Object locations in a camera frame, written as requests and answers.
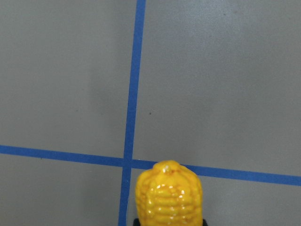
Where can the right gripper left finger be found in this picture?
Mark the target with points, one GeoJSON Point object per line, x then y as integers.
{"type": "Point", "coordinates": [135, 222]}

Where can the yellow corn cob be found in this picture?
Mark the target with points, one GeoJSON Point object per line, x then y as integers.
{"type": "Point", "coordinates": [169, 194]}

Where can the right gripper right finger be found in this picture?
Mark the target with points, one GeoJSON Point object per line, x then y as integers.
{"type": "Point", "coordinates": [205, 222]}

